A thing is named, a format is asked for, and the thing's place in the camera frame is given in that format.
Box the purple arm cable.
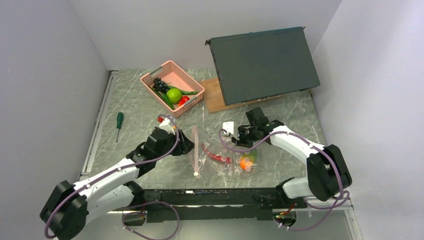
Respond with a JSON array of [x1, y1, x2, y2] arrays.
[[43, 115, 181, 240], [218, 129, 351, 232]]

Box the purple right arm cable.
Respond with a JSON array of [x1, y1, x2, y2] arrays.
[[218, 129, 351, 232]]

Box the pink plastic basket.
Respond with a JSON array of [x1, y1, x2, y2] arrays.
[[140, 60, 205, 118]]

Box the fake green bean pod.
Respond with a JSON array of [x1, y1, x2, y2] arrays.
[[168, 85, 199, 96]]

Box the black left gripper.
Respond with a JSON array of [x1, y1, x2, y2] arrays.
[[154, 129, 196, 161]]

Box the green handled screwdriver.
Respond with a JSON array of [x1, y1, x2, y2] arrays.
[[115, 112, 124, 143]]

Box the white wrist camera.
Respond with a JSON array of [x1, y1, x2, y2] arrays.
[[157, 115, 176, 135], [222, 121, 235, 137]]

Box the clear zip top bag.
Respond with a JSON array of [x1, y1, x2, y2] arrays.
[[188, 125, 261, 178]]

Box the fake black grape bunch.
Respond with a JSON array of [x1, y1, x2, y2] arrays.
[[152, 77, 171, 94]]

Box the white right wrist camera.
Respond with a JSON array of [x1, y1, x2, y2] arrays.
[[222, 121, 235, 137]]

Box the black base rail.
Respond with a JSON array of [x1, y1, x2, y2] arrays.
[[119, 187, 306, 223]]

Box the brown wooden board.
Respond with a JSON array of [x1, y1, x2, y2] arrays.
[[199, 78, 312, 114]]

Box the fake green chili pepper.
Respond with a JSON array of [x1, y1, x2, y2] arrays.
[[161, 92, 175, 110]]

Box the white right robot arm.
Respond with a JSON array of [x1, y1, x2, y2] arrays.
[[222, 107, 352, 208]]

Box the fake green lime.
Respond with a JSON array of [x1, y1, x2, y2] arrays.
[[166, 88, 183, 105]]

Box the fake red chili pepper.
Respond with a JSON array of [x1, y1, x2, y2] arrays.
[[201, 144, 232, 164]]

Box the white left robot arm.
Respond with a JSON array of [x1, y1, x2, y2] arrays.
[[39, 127, 195, 240]]

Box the aluminium side rail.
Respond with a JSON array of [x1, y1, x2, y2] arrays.
[[78, 70, 119, 181]]

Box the fake orange green mango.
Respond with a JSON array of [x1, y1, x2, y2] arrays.
[[238, 149, 259, 173]]

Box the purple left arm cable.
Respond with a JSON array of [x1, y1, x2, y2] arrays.
[[43, 115, 181, 240]]

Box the fake green cucumber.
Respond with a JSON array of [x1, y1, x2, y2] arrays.
[[153, 89, 169, 107]]

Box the fake red tomato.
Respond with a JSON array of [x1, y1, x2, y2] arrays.
[[178, 95, 190, 107]]

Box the dark grey metal chassis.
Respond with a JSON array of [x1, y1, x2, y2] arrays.
[[205, 26, 321, 106]]

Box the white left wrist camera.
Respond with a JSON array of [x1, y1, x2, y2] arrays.
[[157, 115, 176, 135]]

